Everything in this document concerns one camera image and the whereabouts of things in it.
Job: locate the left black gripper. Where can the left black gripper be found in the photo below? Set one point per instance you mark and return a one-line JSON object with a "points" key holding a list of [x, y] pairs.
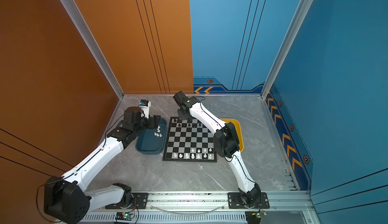
{"points": [[154, 122]]}

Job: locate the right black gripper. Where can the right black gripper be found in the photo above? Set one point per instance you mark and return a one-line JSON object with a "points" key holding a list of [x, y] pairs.
{"points": [[180, 116]]}

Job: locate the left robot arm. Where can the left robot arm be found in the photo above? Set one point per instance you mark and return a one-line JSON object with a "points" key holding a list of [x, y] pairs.
{"points": [[67, 198]]}

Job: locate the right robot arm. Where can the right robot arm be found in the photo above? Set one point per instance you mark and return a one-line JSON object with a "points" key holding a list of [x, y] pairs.
{"points": [[226, 145]]}

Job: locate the left green circuit board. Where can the left green circuit board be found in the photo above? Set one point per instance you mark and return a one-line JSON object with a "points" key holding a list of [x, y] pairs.
{"points": [[124, 217]]}

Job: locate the green circuit board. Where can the green circuit board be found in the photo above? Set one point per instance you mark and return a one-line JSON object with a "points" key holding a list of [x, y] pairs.
{"points": [[255, 217], [124, 217]]}

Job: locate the right green circuit board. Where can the right green circuit board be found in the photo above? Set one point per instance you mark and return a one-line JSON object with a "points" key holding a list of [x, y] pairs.
{"points": [[255, 217]]}

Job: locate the teal plastic tray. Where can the teal plastic tray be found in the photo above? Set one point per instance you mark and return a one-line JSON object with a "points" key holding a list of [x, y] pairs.
{"points": [[152, 142]]}

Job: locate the black white chessboard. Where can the black white chessboard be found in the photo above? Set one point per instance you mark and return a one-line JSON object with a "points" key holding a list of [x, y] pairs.
{"points": [[189, 141]]}

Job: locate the yellow plastic tray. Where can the yellow plastic tray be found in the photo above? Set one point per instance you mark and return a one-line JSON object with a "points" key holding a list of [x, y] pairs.
{"points": [[238, 131]]}

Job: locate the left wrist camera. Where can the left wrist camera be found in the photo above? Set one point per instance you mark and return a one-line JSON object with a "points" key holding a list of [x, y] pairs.
{"points": [[145, 106]]}

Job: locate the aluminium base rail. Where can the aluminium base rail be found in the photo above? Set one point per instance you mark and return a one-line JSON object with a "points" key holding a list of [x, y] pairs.
{"points": [[211, 207]]}

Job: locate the aluminium corner post left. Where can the aluminium corner post left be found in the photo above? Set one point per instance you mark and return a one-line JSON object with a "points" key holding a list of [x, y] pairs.
{"points": [[86, 34]]}

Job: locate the aluminium corner post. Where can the aluminium corner post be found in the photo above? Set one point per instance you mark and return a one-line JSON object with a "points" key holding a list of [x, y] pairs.
{"points": [[86, 34], [295, 25]]}

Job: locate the aluminium corner post right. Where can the aluminium corner post right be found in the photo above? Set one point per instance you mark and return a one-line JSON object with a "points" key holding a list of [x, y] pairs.
{"points": [[295, 25]]}

